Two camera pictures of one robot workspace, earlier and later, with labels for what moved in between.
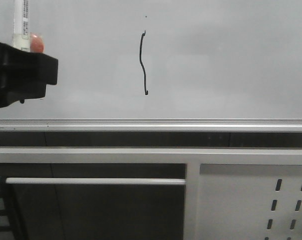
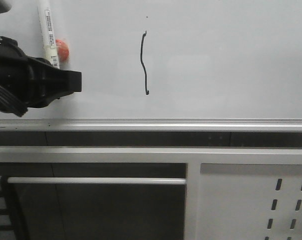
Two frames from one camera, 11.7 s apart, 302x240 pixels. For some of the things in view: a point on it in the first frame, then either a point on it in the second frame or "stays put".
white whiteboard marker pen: (21, 36) → (48, 37)
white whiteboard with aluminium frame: (166, 65) stays put
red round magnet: (37, 43) → (63, 49)
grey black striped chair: (2, 218) stays put
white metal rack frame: (231, 193) stays put
